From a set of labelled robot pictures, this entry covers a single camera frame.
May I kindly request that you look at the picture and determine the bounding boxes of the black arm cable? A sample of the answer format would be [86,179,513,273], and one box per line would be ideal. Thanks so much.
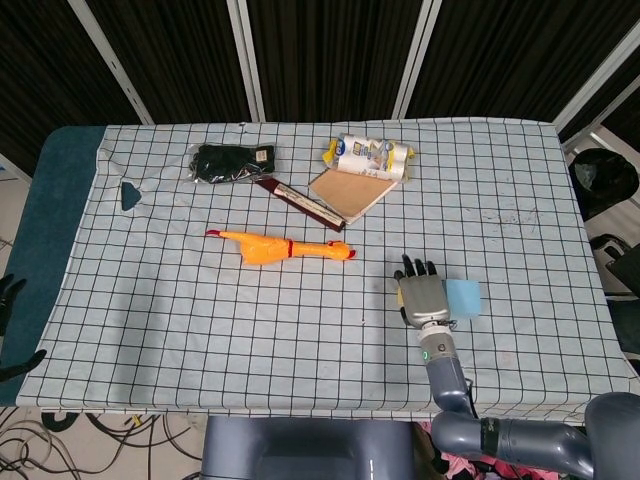
[462,378,480,417]

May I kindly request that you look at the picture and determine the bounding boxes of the white double partition post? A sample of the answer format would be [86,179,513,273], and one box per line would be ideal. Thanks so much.
[227,0,266,122]

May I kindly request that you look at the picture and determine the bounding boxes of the black gloves in plastic bag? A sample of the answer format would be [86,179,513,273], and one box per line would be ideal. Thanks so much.
[188,143,278,185]

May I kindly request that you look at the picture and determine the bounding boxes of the black trash bag bin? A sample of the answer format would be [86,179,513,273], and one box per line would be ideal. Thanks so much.
[571,147,640,221]

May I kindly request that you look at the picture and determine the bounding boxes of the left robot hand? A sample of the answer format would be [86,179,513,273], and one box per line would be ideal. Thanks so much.
[0,273,49,384]

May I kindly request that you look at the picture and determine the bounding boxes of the orange rubber chicken toy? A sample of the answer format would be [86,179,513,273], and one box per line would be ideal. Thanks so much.
[204,228,359,268]

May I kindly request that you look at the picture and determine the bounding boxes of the blue-grey robot torso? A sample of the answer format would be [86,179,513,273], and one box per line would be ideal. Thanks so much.
[201,416,417,480]

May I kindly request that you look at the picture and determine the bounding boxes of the pack of trash bag rolls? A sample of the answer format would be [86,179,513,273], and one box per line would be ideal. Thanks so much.
[321,132,418,182]

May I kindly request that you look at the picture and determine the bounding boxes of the black floor cable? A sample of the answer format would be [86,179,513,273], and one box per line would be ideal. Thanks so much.
[42,412,74,432]

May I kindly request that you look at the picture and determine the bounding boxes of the teal table pad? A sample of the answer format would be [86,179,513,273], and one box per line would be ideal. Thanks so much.
[0,124,143,407]

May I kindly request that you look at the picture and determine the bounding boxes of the pink cloth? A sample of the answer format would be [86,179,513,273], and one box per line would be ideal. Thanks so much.
[417,422,531,480]

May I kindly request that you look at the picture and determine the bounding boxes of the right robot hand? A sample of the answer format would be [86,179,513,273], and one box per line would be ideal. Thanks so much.
[392,253,452,330]

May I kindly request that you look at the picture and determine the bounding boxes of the checked light blue tablecloth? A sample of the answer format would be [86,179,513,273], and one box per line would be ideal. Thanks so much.
[14,118,632,426]

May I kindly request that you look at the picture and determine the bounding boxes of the dark red long box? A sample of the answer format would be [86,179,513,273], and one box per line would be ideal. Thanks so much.
[253,177,348,232]

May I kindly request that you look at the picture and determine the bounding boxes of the large blue foam cube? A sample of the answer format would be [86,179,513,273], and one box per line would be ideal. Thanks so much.
[443,278,483,320]

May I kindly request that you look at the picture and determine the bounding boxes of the brown cover notebook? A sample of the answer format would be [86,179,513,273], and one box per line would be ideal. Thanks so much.
[307,167,401,226]

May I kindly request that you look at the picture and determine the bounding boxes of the dark storage box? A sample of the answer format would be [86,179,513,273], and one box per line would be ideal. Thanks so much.
[610,297,640,351]

